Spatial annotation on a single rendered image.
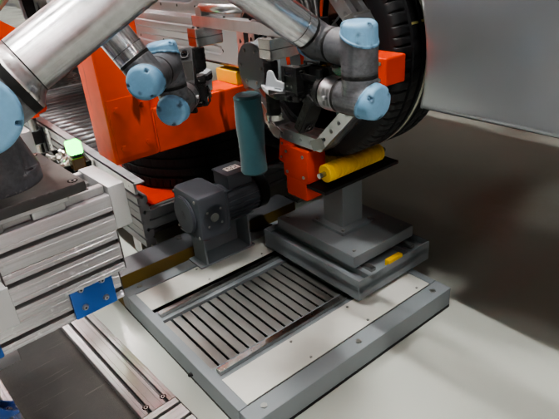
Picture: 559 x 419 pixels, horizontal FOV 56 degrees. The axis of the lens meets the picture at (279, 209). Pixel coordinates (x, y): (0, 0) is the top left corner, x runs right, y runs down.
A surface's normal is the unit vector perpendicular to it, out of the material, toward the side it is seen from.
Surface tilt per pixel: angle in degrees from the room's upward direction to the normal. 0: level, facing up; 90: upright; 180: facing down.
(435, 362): 0
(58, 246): 90
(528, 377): 0
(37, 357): 0
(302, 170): 90
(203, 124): 90
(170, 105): 90
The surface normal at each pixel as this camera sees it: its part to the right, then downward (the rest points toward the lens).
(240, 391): -0.07, -0.89
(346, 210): 0.63, 0.32
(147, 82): -0.09, 0.47
